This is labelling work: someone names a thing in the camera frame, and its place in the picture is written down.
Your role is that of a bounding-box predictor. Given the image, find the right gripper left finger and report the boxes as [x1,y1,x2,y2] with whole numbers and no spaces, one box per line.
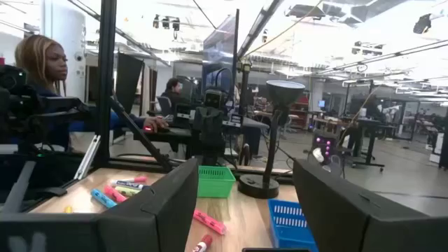
[0,157,200,252]

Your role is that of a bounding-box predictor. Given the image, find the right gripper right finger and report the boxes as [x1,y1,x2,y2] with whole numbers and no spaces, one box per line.
[293,159,448,252]

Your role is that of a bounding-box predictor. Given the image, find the dark blue Expo marker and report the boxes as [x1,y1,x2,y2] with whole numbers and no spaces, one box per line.
[117,181,151,192]

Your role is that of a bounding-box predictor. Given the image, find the light green highlighter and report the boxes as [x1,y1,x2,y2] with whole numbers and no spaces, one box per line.
[113,185,141,197]

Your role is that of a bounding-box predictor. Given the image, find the pink cap white marker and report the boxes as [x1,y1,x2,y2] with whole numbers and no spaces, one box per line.
[110,176,148,187]

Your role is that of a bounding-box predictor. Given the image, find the pink highlighter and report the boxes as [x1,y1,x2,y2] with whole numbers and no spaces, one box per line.
[103,185,129,204]
[192,209,228,236]

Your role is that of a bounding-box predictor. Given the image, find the red Expo marker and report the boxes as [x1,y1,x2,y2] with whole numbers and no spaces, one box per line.
[190,234,214,252]

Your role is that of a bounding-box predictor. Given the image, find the light blue highlighter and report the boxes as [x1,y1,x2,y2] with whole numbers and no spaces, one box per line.
[90,188,118,209]

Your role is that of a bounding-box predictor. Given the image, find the green plastic basket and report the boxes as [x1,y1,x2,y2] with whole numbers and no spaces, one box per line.
[197,165,237,199]

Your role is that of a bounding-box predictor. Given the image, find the blue plastic basket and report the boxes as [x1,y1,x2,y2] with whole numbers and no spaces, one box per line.
[267,198,319,252]

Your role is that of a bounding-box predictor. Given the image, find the person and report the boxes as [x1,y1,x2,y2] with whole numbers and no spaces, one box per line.
[13,34,169,151]
[160,77,185,116]

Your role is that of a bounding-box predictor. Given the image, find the grey office chair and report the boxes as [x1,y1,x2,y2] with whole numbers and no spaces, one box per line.
[155,95,174,118]

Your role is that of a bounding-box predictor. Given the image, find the black box pink lights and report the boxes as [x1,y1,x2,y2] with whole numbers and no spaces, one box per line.
[312,131,339,165]

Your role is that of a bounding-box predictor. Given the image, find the black desk lamp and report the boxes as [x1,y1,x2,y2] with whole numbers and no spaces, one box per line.
[237,79,306,200]

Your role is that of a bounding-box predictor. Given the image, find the red shelf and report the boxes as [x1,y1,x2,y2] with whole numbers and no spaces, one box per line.
[288,101,311,130]

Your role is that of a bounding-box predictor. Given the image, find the black flat panel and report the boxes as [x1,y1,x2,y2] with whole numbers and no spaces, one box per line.
[115,52,144,115]

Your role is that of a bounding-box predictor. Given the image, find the black standing desk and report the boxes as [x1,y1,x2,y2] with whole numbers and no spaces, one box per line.
[341,117,386,172]

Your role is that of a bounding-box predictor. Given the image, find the black ceiling spotlights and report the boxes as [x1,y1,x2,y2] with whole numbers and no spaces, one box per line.
[152,13,181,32]

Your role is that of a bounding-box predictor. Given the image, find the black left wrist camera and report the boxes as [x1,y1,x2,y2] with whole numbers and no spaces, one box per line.
[204,89,224,109]

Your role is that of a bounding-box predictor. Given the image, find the white metal bracket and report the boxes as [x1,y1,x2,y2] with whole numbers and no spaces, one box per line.
[73,134,102,181]

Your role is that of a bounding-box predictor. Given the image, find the yellow hanging cable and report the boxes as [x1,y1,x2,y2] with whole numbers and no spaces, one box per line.
[244,0,323,57]

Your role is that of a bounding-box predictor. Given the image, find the black table-level camera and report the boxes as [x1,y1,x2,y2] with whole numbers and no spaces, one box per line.
[0,64,92,211]

